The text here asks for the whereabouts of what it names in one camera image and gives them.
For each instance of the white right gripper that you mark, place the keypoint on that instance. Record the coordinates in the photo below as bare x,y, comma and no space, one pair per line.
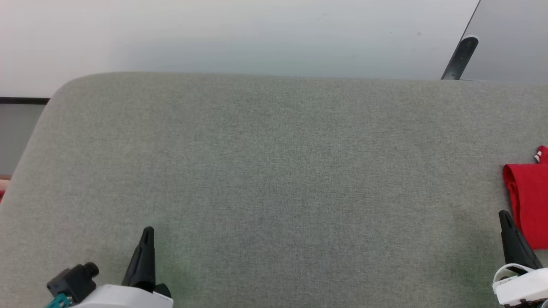
524,286

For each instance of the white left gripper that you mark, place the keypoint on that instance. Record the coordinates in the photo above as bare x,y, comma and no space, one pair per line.
124,298

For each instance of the red white-trimmed garment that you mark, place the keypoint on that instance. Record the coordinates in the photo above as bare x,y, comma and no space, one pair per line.
531,201

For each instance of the grey fabric sofa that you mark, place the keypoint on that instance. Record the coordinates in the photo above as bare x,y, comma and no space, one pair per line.
274,192

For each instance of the pink red cloth item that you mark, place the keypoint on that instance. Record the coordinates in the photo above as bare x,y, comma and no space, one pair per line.
4,188

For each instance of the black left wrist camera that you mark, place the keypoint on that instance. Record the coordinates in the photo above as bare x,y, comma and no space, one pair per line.
75,280

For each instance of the black metal wall bracket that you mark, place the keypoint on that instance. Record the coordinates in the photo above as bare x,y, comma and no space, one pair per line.
461,57

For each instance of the dark wall trim strip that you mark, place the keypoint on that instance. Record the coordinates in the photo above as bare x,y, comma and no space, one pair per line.
23,100

